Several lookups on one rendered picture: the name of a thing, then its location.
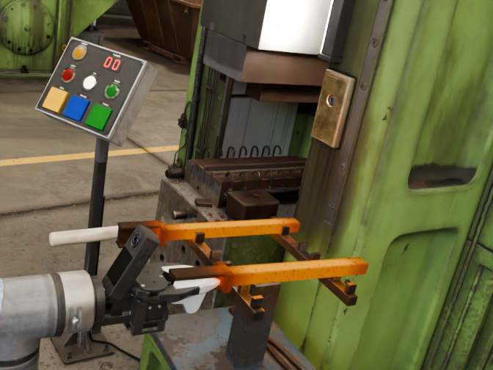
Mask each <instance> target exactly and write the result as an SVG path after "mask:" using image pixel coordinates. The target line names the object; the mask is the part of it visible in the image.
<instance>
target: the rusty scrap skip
mask: <svg viewBox="0 0 493 370"><path fill-rule="evenodd" d="M126 3H127V5H128V8H129V10H130V12H131V15H132V18H133V20H134V23H135V25H136V28H137V31H138V33H139V36H140V38H141V39H143V40H145V41H142V44H141V47H142V48H144V49H147V50H148V51H155V52H157V53H159V54H162V55H164V56H166V57H169V58H170V59H172V61H173V62H176V63H178V64H180V65H191V63H192V58H193V53H194V44H195V40H196V35H197V27H198V21H199V16H200V8H201V3H202V0H126ZM170 51H172V52H174V53H175V54H173V53H172V52H170Z"/></svg>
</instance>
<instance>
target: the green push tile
mask: <svg viewBox="0 0 493 370"><path fill-rule="evenodd" d="M112 112H113V110H112V109H109V108H107V107H105V106H101V105H99V104H95V105H94V107H93V108H92V111H91V112H90V115H89V117H88V118H87V121H86V123H85V124H86V125H88V126H91V127H93V128H96V129H98V130H100V131H103V130H104V129H105V127H106V124H107V122H108V120H109V118H110V116H111V114H112Z"/></svg>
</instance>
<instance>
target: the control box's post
mask: <svg viewBox="0 0 493 370"><path fill-rule="evenodd" d="M108 154H109V142H107V141H105V140H103V139H100V138H98V137H96V144H95V163H94V170H93V178H92V192H91V201H90V215H89V222H88V228H99V227H100V225H101V212H102V205H103V191H104V184H105V177H106V164H107V161H108ZM97 253H98V242H87V244H86V252H85V260H84V270H85V271H86V272H87V273H88V274H89V275H90V276H95V268H96V260H97ZM82 333H83V332H80V333H79V341H78V345H80V346H81V344H82V342H81V341H82Z"/></svg>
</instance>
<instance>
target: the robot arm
mask: <svg viewBox="0 0 493 370"><path fill-rule="evenodd" d="M159 243H160V241H159V238H158V237H157V235H155V233H154V232H153V231H152V229H149V228H147V227H145V226H143V225H137V227H136V228H135V230H134V232H133V233H132V234H131V236H130V238H129V239H128V241H127V242H126V243H125V246H124V247H123V249H122V250H121V251H120V253H119V255H118V256H117V258H116V259H115V261H114V263H113V264H112V265H111V267H110V268H109V271H108V272H107V273H106V275H105V276H104V278H103V279H102V280H101V279H100V277H99V276H97V275H95V276H90V275H89V274H88V273H87V272H86V271H85V270H79V271H72V272H56V273H53V274H44V275H29V276H20V277H5V278H0V370H38V363H39V353H40V339H41V338H48V337H54V336H58V335H64V334H70V333H80V332H85V331H90V332H91V334H92V335H94V334H99V333H101V327H102V326H107V325H113V324H122V323H123V324H124V325H125V328H126V329H127V330H130V331H131V334H132V336H134V335H143V334H148V333H157V332H162V331H164V328H165V323H166V321H167V320H168V315H169V309H168V307H167V303H168V302H171V303H172V304H183V305H184V308H185V310H186V312H187V313H195V312H196V311H197V310H198V309H199V307H200V305H201V303H202V300H203V298H204V296H205V294H206V292H208V291H210V290H212V289H214V288H216V287H217V286H218V285H219V284H220V280H219V279H217V278H215V277H214V278H205V279H196V280H179V281H175V282H174V284H173V285H171V282H170V281H169V279H170V276H171V275H170V274H169V269H172V268H183V267H193V266H187V265H182V264H175V263H167V262H155V263H151V264H146V263H147V262H148V260H149V259H150V257H151V255H152V254H153V252H154V251H155V249H156V248H157V246H158V245H159ZM130 322H131V325H132V327H133V328H132V327H131V325H130ZM150 327H157V329H156V330H147V331H142V329H145V328H150Z"/></svg>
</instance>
